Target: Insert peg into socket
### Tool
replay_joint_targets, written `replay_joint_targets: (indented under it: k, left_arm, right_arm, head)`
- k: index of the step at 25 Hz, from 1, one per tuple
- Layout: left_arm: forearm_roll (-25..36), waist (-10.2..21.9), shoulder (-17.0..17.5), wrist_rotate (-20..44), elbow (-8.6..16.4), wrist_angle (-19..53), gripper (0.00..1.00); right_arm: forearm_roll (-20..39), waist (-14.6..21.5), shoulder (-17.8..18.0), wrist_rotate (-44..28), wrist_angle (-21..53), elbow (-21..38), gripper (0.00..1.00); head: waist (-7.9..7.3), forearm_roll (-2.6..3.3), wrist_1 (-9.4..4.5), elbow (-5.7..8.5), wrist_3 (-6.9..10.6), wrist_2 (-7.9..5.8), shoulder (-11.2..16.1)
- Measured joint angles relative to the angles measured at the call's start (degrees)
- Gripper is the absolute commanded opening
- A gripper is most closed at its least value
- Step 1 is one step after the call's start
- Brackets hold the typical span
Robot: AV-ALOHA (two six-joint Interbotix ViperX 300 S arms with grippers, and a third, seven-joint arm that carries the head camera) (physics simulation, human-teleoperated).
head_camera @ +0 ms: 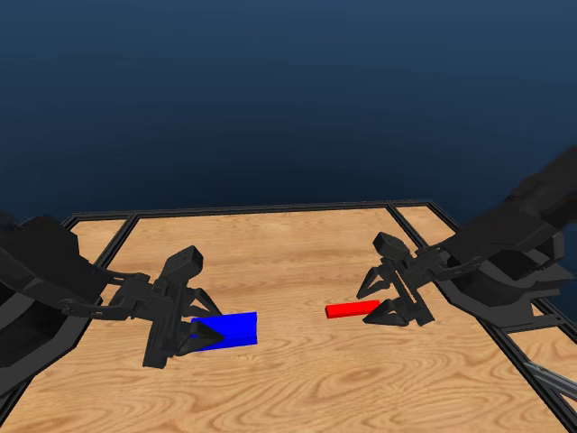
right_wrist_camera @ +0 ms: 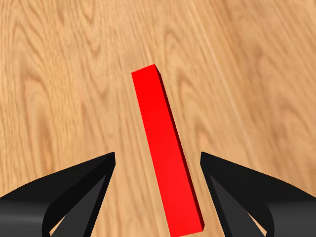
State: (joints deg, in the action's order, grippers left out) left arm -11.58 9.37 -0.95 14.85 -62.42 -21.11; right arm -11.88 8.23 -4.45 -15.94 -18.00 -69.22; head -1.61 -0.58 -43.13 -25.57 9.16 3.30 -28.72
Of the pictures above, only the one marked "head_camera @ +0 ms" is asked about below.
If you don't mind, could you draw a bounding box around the blue hollow socket block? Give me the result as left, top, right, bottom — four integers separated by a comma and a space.
189, 310, 259, 353

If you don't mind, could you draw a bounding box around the thin red peg bar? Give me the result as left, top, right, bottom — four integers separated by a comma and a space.
325, 299, 381, 320

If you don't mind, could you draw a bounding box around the black table frame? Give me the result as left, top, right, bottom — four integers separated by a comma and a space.
0, 199, 577, 433

